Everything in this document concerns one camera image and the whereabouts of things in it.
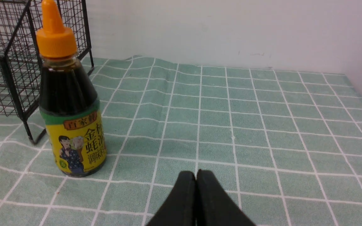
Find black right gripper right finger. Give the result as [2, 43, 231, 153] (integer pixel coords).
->
[196, 169, 255, 226]

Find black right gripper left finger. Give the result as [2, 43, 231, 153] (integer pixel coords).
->
[147, 171, 196, 226]

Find orange-capped oyster sauce bottle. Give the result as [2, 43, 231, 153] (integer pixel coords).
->
[36, 0, 107, 177]

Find green checkered tablecloth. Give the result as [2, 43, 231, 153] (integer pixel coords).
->
[0, 56, 362, 226]

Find black wire mesh shelf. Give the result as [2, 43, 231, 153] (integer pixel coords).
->
[0, 0, 97, 145]

